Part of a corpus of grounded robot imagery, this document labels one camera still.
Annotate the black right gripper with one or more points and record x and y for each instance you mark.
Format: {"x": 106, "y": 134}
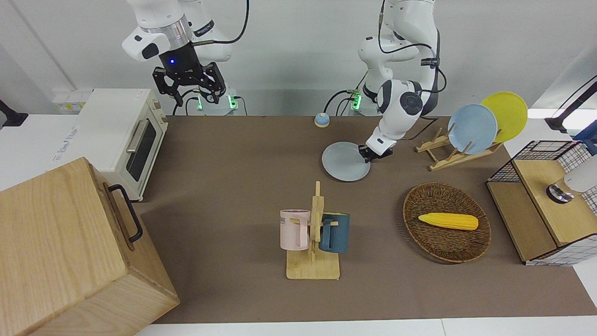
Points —
{"x": 179, "y": 65}

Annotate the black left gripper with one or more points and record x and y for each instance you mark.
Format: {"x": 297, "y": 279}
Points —
{"x": 380, "y": 153}

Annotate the gray round plate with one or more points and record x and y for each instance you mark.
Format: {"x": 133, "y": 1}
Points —
{"x": 343, "y": 163}

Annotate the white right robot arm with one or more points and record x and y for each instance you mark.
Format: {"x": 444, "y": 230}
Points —
{"x": 154, "y": 18}

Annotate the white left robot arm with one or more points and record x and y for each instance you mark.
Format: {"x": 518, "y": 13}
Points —
{"x": 406, "y": 107}

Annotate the wooden plate rack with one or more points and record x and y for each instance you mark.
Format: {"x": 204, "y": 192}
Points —
{"x": 450, "y": 158}

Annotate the light blue plate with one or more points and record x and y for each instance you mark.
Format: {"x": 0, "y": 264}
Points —
{"x": 472, "y": 128}

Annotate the yellow plate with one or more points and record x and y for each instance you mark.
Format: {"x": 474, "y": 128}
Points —
{"x": 510, "y": 114}

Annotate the small blue dome bell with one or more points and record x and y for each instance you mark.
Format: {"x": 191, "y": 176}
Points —
{"x": 322, "y": 120}

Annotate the teal mug yellow inside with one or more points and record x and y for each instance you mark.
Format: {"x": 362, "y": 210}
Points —
{"x": 338, "y": 233}

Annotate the cream toaster oven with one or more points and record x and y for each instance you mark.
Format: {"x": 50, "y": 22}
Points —
{"x": 107, "y": 130}

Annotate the brown table mat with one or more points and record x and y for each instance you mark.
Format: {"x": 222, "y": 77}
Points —
{"x": 233, "y": 186}

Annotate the yellow corn cob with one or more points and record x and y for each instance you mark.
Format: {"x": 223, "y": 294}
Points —
{"x": 447, "y": 221}

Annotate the pink mug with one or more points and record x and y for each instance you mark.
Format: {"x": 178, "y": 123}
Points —
{"x": 291, "y": 231}

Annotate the brown wicker basket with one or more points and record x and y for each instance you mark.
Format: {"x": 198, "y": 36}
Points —
{"x": 443, "y": 245}

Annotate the wooden mug tree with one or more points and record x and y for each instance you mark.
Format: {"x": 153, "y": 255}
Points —
{"x": 312, "y": 268}

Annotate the white cylinder glass base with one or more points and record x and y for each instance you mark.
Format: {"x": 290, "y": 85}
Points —
{"x": 580, "y": 179}

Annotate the white wall socket strip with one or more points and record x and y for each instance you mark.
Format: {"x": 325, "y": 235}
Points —
{"x": 70, "y": 102}

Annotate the black camera stand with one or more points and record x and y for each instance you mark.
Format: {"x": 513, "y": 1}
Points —
{"x": 11, "y": 119}
{"x": 556, "y": 124}

